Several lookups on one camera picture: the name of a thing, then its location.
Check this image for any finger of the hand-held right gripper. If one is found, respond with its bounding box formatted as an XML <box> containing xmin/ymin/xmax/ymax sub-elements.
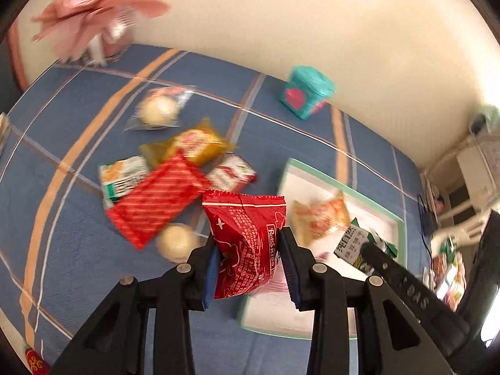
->
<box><xmin>361</xmin><ymin>242</ymin><xmax>415</xmax><ymax>293</ymax></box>

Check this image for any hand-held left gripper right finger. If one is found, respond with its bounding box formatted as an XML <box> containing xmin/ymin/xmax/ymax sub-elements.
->
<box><xmin>277</xmin><ymin>227</ymin><xmax>456</xmax><ymax>375</ymax></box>

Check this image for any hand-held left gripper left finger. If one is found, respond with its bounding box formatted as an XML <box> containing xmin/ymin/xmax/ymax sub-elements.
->
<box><xmin>49</xmin><ymin>234</ymin><xmax>221</xmax><ymax>375</ymax></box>

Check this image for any green white biscuit packet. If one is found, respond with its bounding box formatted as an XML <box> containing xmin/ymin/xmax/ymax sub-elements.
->
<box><xmin>334</xmin><ymin>217</ymin><xmax>398</xmax><ymax>276</ymax></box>

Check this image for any red flower print snack bag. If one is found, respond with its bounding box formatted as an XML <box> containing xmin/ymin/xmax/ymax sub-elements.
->
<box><xmin>202</xmin><ymin>189</ymin><xmax>288</xmax><ymax>299</ymax></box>

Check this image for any beige cake roll packet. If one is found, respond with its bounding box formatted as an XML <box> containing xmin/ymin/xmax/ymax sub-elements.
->
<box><xmin>293</xmin><ymin>191</ymin><xmax>351</xmax><ymax>248</ymax></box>

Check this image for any teal rimmed white tray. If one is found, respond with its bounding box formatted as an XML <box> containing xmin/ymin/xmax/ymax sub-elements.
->
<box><xmin>239</xmin><ymin>158</ymin><xmax>407</xmax><ymax>338</ymax></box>

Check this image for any clear steamed bun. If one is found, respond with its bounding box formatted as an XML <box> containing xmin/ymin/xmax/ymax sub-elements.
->
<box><xmin>125</xmin><ymin>86</ymin><xmax>196</xmax><ymax>131</ymax></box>
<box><xmin>156</xmin><ymin>222</ymin><xmax>198</xmax><ymax>263</ymax></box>

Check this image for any pile of colourful packets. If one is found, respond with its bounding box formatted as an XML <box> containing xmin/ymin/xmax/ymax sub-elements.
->
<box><xmin>426</xmin><ymin>238</ymin><xmax>465</xmax><ymax>309</ymax></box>

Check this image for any black power adapter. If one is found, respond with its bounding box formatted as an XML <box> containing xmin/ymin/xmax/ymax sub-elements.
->
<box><xmin>418</xmin><ymin>195</ymin><xmax>435</xmax><ymax>239</ymax></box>

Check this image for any red patterned flat packet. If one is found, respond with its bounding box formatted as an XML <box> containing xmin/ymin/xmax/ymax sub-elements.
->
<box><xmin>106</xmin><ymin>152</ymin><xmax>212</xmax><ymax>250</ymax></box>

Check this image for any red white snack packet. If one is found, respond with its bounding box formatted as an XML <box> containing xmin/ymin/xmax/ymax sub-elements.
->
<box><xmin>207</xmin><ymin>154</ymin><xmax>258</xmax><ymax>194</ymax></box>

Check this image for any white plastic rack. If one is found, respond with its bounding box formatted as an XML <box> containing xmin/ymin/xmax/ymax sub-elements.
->
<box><xmin>420</xmin><ymin>133</ymin><xmax>500</xmax><ymax>243</ymax></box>

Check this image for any yellow snack packet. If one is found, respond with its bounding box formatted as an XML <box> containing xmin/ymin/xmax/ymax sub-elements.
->
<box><xmin>140</xmin><ymin>119</ymin><xmax>235</xmax><ymax>168</ymax></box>

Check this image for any green white corn packet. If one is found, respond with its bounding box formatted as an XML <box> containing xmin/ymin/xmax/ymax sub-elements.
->
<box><xmin>98</xmin><ymin>155</ymin><xmax>151</xmax><ymax>208</ymax></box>

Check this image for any small teal tin box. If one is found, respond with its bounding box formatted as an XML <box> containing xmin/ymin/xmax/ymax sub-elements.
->
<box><xmin>279</xmin><ymin>66</ymin><xmax>337</xmax><ymax>120</ymax></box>

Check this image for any pale green cloth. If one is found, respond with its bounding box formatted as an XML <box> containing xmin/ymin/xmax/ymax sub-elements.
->
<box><xmin>469</xmin><ymin>103</ymin><xmax>500</xmax><ymax>133</ymax></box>

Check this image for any red ornament with gold print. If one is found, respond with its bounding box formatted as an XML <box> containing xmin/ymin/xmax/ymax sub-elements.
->
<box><xmin>23</xmin><ymin>344</ymin><xmax>49</xmax><ymax>375</ymax></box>

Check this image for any clear glass vase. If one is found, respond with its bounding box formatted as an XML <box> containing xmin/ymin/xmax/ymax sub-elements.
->
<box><xmin>88</xmin><ymin>12</ymin><xmax>131</xmax><ymax>63</ymax></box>

